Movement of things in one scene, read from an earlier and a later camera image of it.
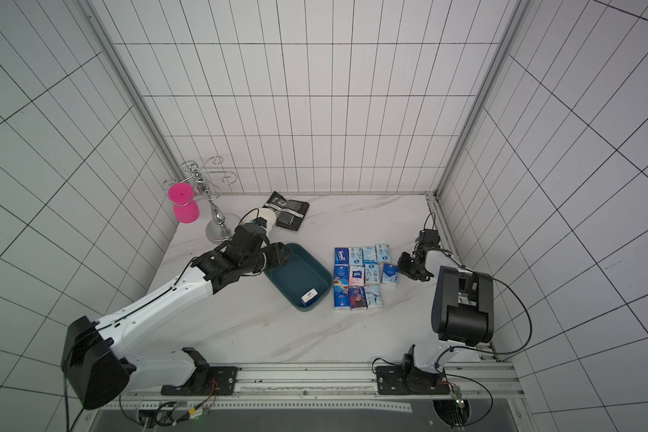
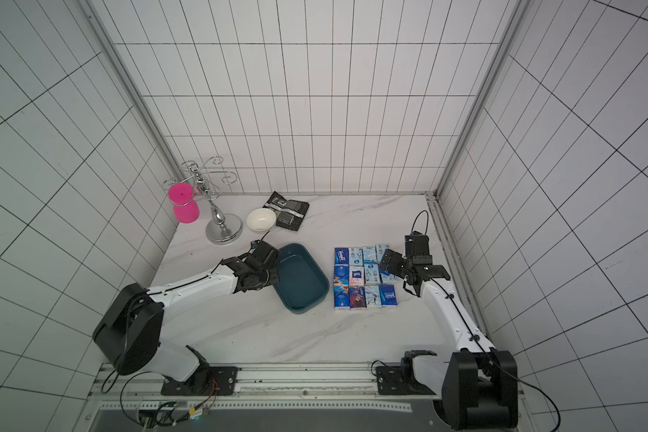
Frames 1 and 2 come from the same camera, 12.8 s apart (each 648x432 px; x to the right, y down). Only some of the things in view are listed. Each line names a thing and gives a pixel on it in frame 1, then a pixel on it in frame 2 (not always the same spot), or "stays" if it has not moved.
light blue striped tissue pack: [373, 296] stays
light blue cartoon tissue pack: [370, 253] → [370, 265]
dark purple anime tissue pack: [357, 298] stays
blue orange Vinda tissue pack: [341, 274] stays
